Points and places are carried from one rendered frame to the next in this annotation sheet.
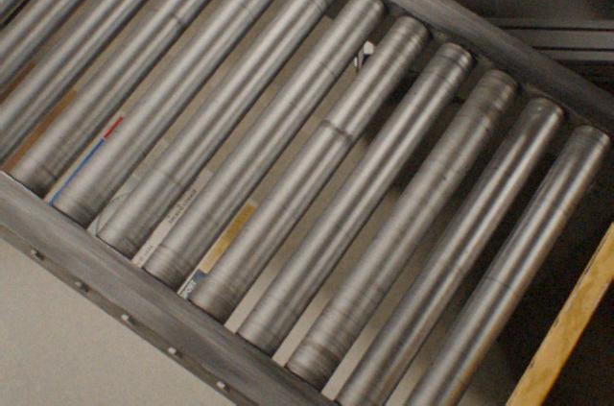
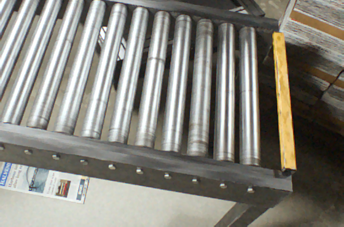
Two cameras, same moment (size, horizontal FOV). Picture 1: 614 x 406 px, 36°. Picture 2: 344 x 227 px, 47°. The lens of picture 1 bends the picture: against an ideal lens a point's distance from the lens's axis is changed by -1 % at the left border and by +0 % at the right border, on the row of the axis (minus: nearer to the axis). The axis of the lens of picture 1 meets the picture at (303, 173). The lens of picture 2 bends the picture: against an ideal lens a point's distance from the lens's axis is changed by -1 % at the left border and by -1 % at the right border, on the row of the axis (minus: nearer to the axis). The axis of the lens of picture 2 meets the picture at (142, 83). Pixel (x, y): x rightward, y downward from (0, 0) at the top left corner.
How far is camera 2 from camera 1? 0.38 m
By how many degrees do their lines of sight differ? 19
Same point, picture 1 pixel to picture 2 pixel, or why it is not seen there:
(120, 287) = (104, 152)
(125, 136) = (72, 91)
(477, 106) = (203, 32)
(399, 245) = (206, 91)
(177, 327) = (137, 158)
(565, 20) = not seen: hidden behind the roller
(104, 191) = (74, 117)
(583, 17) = not seen: hidden behind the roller
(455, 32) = (180, 10)
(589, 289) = (282, 78)
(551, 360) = (285, 108)
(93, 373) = not seen: outside the picture
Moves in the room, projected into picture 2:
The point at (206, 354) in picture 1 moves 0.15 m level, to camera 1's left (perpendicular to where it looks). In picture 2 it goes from (156, 164) to (92, 183)
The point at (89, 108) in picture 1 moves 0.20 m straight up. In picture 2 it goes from (50, 86) to (43, 33)
